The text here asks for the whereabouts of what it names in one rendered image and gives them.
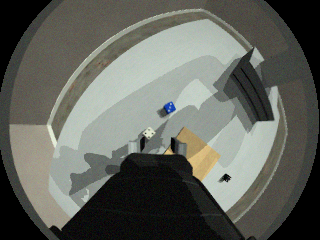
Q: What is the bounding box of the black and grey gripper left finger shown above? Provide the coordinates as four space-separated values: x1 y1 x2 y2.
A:
128 136 145 156

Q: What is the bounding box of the blue die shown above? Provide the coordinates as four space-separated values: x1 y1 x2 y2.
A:
163 102 176 114

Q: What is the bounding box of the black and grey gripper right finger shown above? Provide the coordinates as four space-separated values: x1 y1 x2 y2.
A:
171 137 187 158

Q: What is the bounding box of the tan flat square mat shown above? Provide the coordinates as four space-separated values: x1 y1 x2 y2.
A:
176 126 221 181

